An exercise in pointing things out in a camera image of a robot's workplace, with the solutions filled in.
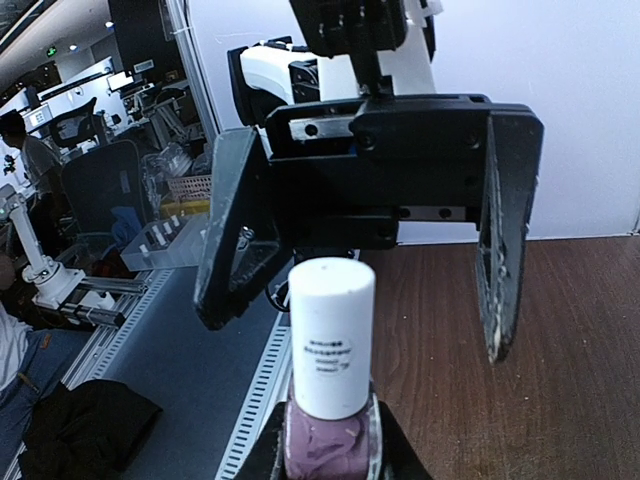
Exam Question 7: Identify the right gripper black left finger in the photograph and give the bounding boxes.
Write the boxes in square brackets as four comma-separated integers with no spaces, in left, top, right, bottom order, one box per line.
[234,402,287,480]

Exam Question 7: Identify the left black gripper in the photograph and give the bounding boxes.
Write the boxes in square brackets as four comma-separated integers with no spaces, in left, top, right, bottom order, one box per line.
[193,94,544,363]

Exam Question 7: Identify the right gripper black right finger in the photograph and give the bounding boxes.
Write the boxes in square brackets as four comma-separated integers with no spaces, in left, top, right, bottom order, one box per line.
[378,401,433,480]

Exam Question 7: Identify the purple nail polish bottle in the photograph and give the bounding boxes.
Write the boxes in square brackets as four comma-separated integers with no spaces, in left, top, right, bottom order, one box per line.
[282,388,383,480]

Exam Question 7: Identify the white nail polish cap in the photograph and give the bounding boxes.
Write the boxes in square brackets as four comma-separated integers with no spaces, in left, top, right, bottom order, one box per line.
[288,257,376,420]

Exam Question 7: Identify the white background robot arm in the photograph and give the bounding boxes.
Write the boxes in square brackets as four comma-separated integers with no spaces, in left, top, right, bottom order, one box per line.
[1,184,132,479]

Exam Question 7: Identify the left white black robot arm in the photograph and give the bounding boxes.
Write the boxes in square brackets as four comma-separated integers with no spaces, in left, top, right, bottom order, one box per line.
[194,1,544,363]

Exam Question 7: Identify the black cloth on floor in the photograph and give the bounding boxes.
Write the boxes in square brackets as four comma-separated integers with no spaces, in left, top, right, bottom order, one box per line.
[18,380,163,479]

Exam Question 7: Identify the clear plastic parts box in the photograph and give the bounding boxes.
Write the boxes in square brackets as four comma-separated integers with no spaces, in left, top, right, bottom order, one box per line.
[121,214,209,272]

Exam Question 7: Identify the seated person in jeans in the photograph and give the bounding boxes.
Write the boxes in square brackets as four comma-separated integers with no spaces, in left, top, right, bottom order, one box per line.
[0,249,96,451]

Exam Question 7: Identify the blue office chair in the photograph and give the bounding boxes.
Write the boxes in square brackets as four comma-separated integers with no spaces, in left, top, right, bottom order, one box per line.
[62,140,152,251]

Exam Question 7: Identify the person in white shirt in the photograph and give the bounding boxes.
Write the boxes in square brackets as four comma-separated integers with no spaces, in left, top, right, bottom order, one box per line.
[1,111,68,257]

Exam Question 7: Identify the aluminium front rail frame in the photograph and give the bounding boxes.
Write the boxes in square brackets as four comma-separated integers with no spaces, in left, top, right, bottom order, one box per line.
[64,268,291,479]

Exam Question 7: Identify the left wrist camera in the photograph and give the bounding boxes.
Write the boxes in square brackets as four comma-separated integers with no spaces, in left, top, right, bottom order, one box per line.
[290,0,407,57]

